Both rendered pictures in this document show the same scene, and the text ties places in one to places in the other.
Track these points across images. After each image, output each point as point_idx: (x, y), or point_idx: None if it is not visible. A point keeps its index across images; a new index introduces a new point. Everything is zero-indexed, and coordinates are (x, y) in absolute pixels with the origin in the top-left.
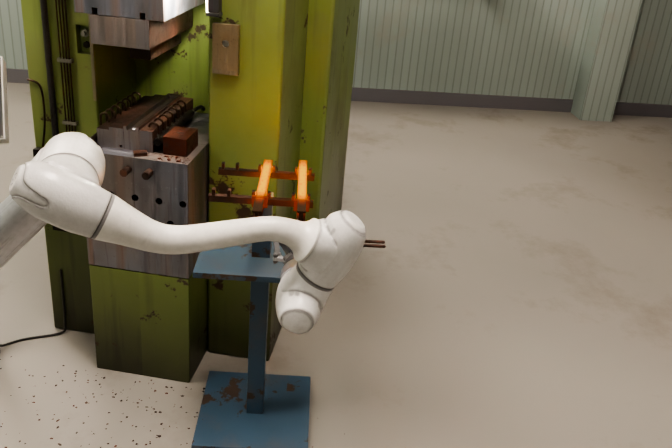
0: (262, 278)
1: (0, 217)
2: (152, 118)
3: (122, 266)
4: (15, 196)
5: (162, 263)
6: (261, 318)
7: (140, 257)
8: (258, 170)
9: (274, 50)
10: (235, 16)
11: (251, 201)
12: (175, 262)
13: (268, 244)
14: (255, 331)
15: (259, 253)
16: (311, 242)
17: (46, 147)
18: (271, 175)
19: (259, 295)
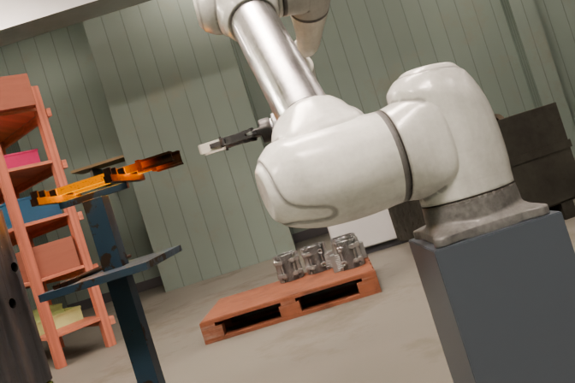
0: (167, 253)
1: (275, 17)
2: None
3: None
4: None
5: (23, 373)
6: (151, 341)
7: (0, 380)
8: (56, 194)
9: None
10: None
11: (126, 177)
12: (34, 361)
13: (123, 247)
14: (155, 362)
15: (124, 260)
16: (308, 57)
17: None
18: (64, 197)
19: (140, 312)
